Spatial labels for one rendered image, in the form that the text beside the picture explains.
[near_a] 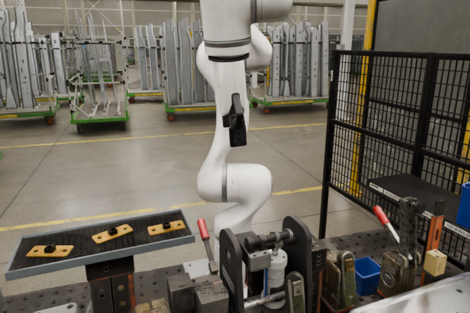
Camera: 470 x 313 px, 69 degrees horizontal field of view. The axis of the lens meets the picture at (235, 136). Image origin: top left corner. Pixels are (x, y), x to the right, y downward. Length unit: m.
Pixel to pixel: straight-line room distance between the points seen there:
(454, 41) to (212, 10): 2.48
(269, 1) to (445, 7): 2.51
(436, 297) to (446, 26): 2.28
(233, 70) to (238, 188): 0.49
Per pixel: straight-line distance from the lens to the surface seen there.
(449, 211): 1.39
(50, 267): 0.80
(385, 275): 1.05
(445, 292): 1.04
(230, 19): 0.58
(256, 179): 1.00
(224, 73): 0.59
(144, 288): 1.43
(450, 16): 2.99
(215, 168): 1.00
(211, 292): 0.79
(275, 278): 0.85
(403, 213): 0.95
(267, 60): 1.02
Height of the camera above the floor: 1.58
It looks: 15 degrees down
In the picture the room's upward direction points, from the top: straight up
